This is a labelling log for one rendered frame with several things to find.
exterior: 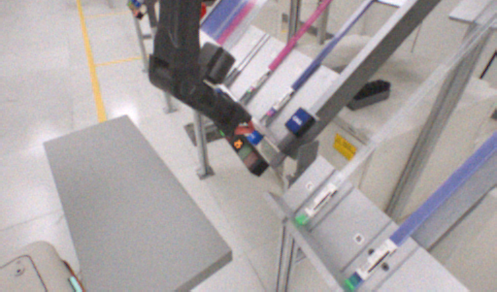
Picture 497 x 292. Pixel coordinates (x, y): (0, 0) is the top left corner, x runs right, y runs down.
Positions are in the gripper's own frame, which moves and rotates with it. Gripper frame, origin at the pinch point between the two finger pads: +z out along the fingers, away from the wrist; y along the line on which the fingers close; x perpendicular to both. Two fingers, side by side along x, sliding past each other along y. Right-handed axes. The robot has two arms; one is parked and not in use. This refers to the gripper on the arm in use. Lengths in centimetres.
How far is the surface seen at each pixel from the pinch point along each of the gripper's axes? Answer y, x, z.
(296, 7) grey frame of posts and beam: 59, -45, 31
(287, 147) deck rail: -10.9, -3.1, 1.0
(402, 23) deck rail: -10.7, -36.6, 2.0
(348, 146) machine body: -2.8, -12.7, 34.6
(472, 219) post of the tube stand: -40.2, -14.5, 6.2
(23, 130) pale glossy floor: 152, 112, -4
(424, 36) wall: 82, -120, 161
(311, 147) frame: -15.2, -6.5, 0.8
